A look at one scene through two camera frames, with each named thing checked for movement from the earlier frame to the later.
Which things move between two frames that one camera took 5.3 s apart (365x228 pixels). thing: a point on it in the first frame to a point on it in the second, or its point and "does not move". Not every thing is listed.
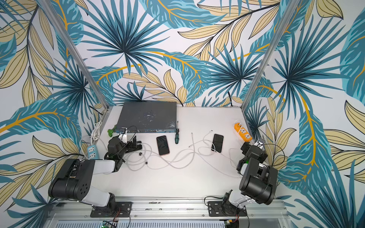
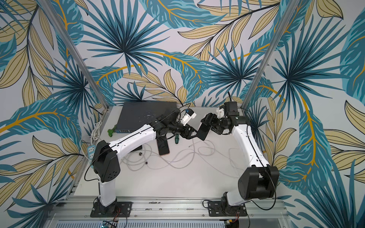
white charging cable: x=209 y=161 to x=214 y=150
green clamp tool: x=110 y=131 does not move
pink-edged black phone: x=162 y=145 does not move
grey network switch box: x=148 y=117 does not move
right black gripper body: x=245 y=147 to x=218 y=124
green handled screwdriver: x=177 y=138 does not move
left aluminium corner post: x=51 y=12 does not move
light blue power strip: x=92 y=152 does not move
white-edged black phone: x=217 y=141 to x=203 y=131
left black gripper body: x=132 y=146 to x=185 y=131
